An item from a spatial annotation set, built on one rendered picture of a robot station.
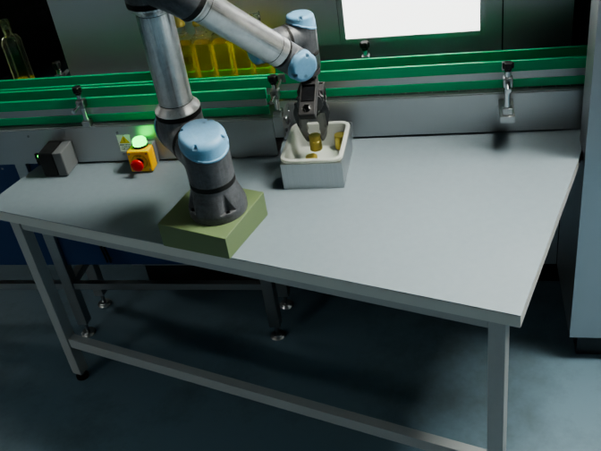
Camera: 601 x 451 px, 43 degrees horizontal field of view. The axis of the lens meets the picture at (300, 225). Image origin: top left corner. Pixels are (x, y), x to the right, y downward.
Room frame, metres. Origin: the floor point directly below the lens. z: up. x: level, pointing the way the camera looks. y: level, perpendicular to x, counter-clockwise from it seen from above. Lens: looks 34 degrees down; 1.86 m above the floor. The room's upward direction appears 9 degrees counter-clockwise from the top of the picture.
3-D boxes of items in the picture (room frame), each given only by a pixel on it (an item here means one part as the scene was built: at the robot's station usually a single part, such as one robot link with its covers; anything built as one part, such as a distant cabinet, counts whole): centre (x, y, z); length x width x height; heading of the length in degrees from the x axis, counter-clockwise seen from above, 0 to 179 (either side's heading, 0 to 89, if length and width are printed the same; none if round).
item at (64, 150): (2.16, 0.71, 0.79); 0.08 x 0.08 x 0.08; 75
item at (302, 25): (1.94, -0.08, 1.15); 0.09 x 0.08 x 0.11; 116
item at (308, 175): (1.95, -0.09, 0.79); 0.27 x 0.17 x 0.08; 165
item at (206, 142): (1.68, 0.20, 0.99); 0.13 x 0.12 x 0.14; 26
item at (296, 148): (1.92, -0.08, 0.80); 0.22 x 0.17 x 0.09; 165
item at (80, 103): (2.15, 0.60, 0.94); 0.07 x 0.04 x 0.13; 165
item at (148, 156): (2.09, 0.44, 0.79); 0.07 x 0.07 x 0.07; 75
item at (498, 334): (1.67, 0.21, 0.36); 1.51 x 0.09 x 0.71; 59
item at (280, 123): (2.06, 0.00, 0.85); 0.09 x 0.04 x 0.07; 165
